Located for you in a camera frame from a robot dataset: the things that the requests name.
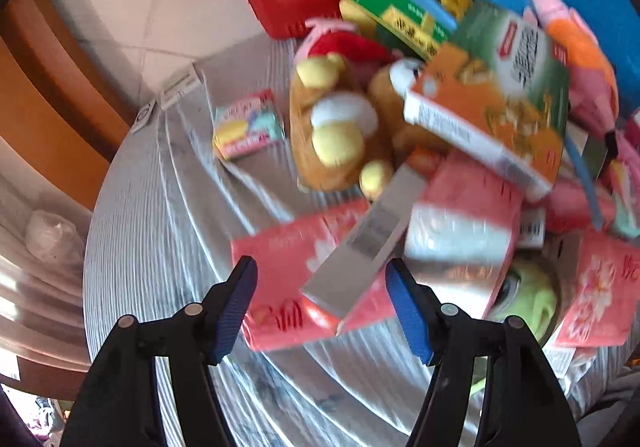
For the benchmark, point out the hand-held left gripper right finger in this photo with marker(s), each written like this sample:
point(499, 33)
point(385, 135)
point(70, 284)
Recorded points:
point(412, 317)

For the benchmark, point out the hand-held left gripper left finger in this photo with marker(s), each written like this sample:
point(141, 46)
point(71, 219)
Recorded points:
point(232, 312)

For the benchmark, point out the grey cardboard box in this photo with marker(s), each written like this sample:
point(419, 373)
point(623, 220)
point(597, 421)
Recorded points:
point(365, 247)

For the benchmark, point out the cloth-covered round desktop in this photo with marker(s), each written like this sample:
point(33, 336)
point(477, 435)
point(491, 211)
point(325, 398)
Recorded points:
point(165, 207)

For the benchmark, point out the large pink cardboard box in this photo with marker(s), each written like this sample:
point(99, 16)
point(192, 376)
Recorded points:
point(280, 267)

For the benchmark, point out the red white cardboard box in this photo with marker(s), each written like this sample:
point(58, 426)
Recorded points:
point(465, 237)

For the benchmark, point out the green monster plush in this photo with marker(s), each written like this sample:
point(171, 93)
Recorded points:
point(530, 297)

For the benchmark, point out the small pink yellow teal box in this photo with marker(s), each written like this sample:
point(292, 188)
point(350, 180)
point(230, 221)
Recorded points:
point(247, 124)

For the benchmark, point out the pink floral box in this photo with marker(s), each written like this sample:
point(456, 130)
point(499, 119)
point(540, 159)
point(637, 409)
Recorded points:
point(600, 297)

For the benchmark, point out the light patterned curtain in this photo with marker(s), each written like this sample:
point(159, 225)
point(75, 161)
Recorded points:
point(35, 307)

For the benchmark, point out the brown bear plush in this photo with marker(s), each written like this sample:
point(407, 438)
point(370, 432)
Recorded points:
point(330, 137)

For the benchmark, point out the small white remote control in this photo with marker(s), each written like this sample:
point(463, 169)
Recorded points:
point(141, 118)

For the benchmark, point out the orange green cardboard box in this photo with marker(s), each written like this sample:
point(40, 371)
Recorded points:
point(500, 107)

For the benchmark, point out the red pink plush toy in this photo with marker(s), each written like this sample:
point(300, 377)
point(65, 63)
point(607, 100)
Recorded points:
point(345, 47)

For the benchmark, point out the green yellow cardboard box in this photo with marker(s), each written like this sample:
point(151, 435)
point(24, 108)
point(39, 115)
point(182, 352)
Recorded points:
point(395, 17)

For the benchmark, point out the pig plush in orange dress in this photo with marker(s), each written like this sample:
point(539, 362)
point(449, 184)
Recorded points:
point(580, 57)

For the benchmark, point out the wooden wall trim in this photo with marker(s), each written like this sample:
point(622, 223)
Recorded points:
point(55, 102)

